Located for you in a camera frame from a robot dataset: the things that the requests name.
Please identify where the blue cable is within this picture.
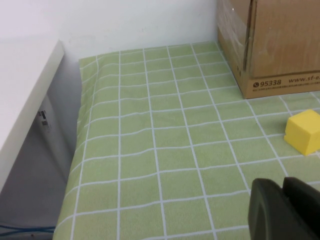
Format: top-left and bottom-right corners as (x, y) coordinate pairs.
(0, 224), (56, 236)

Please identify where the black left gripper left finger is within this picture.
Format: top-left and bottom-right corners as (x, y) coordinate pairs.
(248, 177), (320, 240)

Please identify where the yellow foam cube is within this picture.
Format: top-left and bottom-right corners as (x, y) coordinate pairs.
(283, 108), (320, 157)

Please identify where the green checked tablecloth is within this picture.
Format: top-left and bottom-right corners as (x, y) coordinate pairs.
(53, 41), (320, 240)

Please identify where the small barcode sticker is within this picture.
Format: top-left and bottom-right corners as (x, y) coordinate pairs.
(36, 109), (50, 134)

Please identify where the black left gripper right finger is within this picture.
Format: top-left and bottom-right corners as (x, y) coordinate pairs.
(282, 176), (320, 234)

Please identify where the cardboard box with F2 print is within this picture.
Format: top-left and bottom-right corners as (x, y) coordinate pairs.
(216, 0), (320, 100)

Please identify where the white cabinet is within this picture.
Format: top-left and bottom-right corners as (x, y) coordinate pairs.
(0, 39), (84, 229)

